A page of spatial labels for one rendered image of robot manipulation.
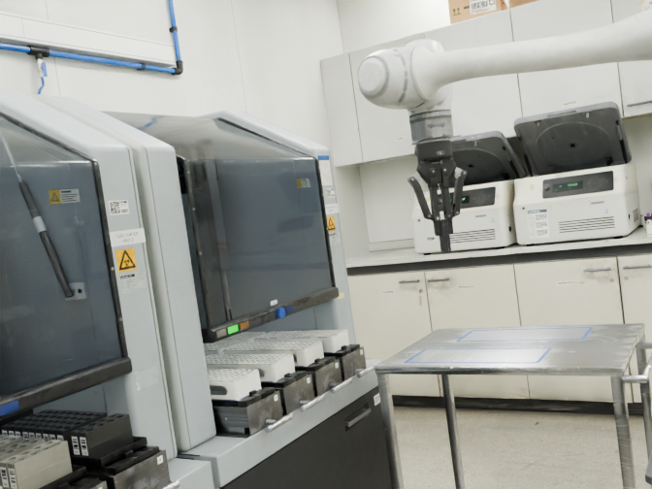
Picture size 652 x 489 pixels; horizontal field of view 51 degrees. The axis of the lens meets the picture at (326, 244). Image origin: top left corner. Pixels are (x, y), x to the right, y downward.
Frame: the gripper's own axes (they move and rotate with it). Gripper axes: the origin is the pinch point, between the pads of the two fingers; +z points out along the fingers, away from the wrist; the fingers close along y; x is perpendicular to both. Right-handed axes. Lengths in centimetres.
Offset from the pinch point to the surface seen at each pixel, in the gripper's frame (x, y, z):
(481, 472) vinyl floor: 144, 43, 116
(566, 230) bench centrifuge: 190, 114, 19
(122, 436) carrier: -5, -72, 31
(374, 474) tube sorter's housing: 59, -15, 74
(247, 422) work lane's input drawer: 16, -48, 39
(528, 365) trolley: 7.8, 18.2, 33.0
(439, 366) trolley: 19.7, 0.0, 33.2
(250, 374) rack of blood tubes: 24, -46, 29
